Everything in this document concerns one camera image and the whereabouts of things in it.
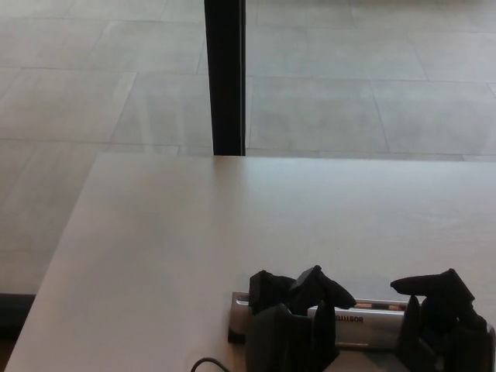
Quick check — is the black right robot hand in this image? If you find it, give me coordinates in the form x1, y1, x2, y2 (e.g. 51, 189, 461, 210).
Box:
390, 268, 496, 372

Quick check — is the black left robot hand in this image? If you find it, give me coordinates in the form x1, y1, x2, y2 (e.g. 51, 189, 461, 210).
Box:
245, 264, 357, 372

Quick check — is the silver three-hole punch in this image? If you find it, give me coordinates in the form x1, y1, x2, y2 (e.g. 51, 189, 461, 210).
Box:
227, 291, 496, 354

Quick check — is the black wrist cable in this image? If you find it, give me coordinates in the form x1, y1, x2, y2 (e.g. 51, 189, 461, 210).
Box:
192, 356, 230, 372

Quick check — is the black vertical window frame post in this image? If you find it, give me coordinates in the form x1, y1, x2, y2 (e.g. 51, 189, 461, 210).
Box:
204, 0, 248, 157

